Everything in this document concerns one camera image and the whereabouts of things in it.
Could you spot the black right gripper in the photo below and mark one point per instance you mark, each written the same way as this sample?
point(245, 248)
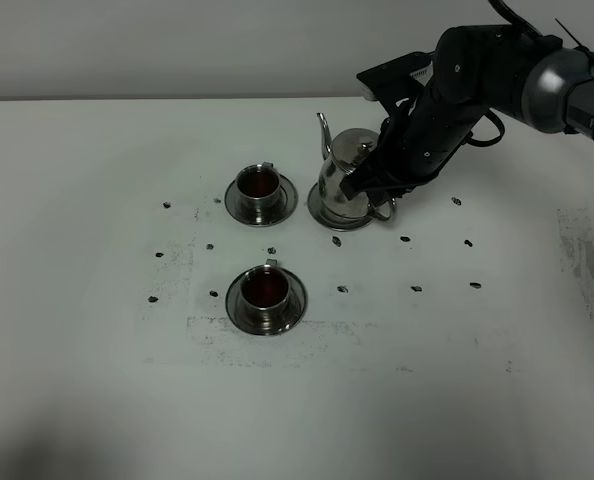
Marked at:
point(414, 148)

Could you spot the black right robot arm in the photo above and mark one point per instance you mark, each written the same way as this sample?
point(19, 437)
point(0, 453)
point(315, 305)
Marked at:
point(532, 79)

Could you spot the stainless steel teapot saucer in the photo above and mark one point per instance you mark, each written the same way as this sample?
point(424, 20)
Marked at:
point(338, 213)

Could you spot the far stainless steel saucer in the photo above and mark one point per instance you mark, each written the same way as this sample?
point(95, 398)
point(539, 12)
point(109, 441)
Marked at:
point(256, 217)

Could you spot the far stainless steel teacup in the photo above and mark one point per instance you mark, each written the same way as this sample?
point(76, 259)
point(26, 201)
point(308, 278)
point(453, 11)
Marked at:
point(258, 186)

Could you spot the stainless steel teacup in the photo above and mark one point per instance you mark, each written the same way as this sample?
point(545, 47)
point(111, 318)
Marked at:
point(258, 186)
point(265, 286)

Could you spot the near stainless steel teacup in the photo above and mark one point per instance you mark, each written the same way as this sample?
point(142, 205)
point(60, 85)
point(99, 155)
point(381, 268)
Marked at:
point(265, 286)

